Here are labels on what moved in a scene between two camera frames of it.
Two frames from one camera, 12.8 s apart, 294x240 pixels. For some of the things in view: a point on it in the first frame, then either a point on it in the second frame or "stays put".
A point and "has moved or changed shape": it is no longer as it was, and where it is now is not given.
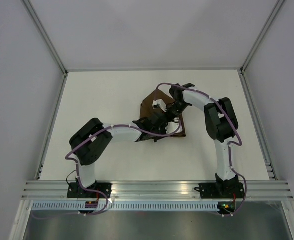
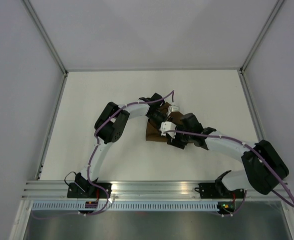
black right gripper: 168,115 to 176,142
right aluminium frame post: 277,6 stays put
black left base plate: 75,191 stays put
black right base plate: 220,190 stays put
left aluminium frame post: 49,42 stays put
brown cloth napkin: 147,109 has moved or changed shape
